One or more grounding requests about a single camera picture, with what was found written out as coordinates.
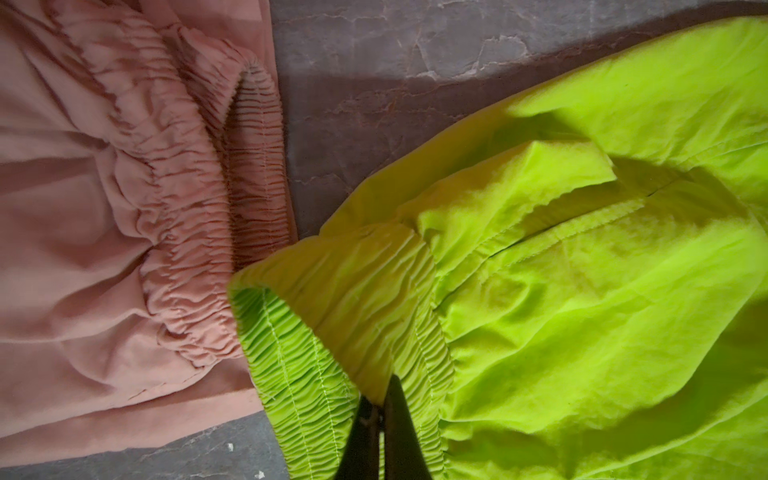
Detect lime green shorts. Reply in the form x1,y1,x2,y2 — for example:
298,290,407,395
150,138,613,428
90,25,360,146
229,16,767,479

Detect pink shorts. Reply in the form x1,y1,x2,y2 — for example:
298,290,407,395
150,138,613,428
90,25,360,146
1,1,296,467

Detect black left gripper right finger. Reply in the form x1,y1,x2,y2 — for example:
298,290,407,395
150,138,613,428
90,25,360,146
383,375,431,480

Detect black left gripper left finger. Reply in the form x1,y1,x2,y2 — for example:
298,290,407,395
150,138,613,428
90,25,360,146
334,396,381,480

